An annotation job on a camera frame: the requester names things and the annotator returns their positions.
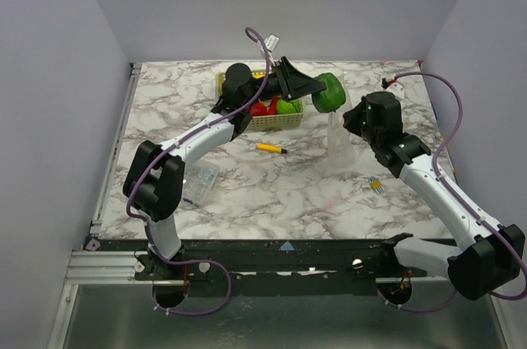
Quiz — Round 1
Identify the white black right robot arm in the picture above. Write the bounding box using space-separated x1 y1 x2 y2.
343 91 525 300

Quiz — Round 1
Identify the clear zip top bag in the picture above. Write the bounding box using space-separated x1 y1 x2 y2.
323 77 357 175

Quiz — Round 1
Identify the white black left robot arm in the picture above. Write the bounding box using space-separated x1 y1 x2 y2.
123 58 326 279

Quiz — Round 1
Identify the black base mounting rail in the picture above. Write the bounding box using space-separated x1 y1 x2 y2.
84 236 454 299

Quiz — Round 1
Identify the green striped watermelon toy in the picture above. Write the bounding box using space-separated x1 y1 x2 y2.
276 99 302 114

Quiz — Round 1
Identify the beige perforated plastic basket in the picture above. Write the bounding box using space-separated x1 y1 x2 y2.
215 69 305 131

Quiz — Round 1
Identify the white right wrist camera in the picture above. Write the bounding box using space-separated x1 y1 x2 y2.
381 78 405 100

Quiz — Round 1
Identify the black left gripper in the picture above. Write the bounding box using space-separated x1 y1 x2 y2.
242 56 325 109

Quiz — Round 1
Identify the green bell pepper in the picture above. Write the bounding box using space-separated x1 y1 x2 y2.
311 72 347 114

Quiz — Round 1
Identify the small yellow blue clip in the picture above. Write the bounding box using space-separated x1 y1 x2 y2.
368 177 385 194

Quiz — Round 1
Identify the clear plastic box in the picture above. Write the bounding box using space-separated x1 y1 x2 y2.
182 160 220 207

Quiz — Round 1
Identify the red chili pepper toy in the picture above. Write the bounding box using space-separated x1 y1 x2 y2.
267 97 280 115

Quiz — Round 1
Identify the red tomato toy middle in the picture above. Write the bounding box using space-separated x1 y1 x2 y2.
249 101 268 117

